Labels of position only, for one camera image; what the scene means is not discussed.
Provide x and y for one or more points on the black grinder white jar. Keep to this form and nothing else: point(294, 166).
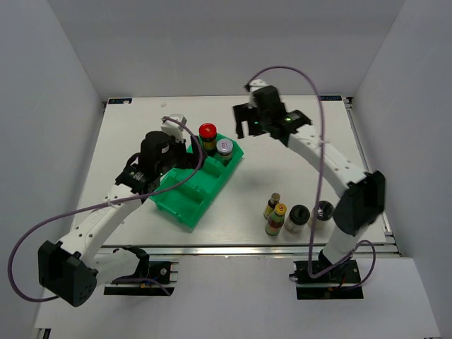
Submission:
point(321, 213)

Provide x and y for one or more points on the blue label sticker left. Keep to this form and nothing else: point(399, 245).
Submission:
point(119, 101)

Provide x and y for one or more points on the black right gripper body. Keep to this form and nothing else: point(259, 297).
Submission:
point(264, 119)

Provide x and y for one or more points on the black lid spice jar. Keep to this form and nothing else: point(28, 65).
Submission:
point(298, 217)

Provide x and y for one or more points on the green plastic divided bin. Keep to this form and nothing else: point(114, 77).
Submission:
point(186, 195)

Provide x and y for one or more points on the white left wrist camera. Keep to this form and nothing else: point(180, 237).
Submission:
point(173, 125)

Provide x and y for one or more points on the yellow label brown bottle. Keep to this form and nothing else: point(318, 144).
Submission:
point(271, 204)

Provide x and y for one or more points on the green label sauce bottle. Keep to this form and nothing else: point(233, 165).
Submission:
point(276, 219)

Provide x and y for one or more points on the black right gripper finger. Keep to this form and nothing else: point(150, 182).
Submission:
point(243, 113)
point(256, 129)

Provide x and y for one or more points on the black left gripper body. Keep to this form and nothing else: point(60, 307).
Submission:
point(176, 157)

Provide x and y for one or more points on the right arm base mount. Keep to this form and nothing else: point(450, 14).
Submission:
point(338, 283)

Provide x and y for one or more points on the red cap sauce bottle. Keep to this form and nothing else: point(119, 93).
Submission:
point(208, 134)

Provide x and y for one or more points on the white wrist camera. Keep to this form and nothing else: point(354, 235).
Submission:
point(254, 85)
point(173, 125)

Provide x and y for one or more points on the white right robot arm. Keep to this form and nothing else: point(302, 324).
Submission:
point(361, 194)

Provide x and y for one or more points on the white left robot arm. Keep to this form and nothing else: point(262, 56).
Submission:
point(71, 267)

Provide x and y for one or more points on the blue label sticker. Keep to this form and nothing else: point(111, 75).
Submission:
point(119, 101)
point(328, 98)

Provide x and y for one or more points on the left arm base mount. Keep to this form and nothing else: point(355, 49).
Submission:
point(150, 278)

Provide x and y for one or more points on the silver lid glass jar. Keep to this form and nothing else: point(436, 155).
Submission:
point(224, 149)

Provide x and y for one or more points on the blue label sticker right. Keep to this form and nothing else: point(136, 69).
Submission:
point(328, 98)

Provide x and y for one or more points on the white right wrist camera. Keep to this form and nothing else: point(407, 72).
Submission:
point(254, 85)

